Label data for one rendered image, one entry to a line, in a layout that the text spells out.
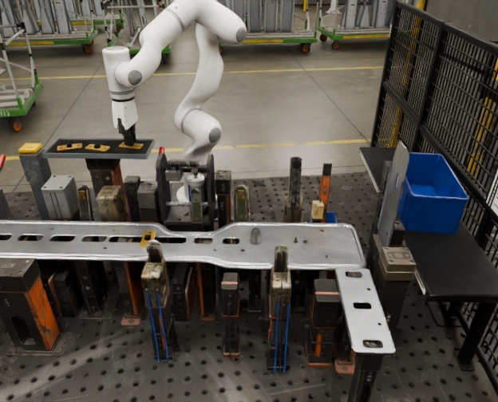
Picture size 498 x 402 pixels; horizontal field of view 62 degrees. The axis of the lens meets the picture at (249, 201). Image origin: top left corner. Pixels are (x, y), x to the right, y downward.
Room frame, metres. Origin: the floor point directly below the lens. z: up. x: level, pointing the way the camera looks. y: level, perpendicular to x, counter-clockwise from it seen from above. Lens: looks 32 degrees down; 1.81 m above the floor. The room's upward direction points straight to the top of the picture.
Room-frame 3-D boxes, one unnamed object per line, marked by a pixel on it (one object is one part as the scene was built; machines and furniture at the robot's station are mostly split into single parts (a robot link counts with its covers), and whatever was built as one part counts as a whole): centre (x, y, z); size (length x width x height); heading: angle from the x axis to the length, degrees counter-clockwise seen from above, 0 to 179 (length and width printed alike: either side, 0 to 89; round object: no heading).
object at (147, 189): (1.24, 0.35, 0.89); 0.13 x 0.11 x 0.38; 179
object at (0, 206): (1.23, 0.91, 0.88); 0.11 x 0.10 x 0.36; 179
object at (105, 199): (1.21, 0.48, 0.89); 0.13 x 0.11 x 0.38; 179
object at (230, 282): (0.87, 0.05, 0.84); 0.11 x 0.08 x 0.29; 179
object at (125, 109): (1.40, 0.43, 1.30); 0.10 x 0.07 x 0.11; 168
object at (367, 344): (0.65, -0.29, 0.84); 0.11 x 0.06 x 0.29; 179
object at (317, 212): (1.16, -0.23, 0.88); 0.04 x 0.04 x 0.36; 89
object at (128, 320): (1.05, 0.40, 0.84); 0.17 x 0.06 x 0.29; 179
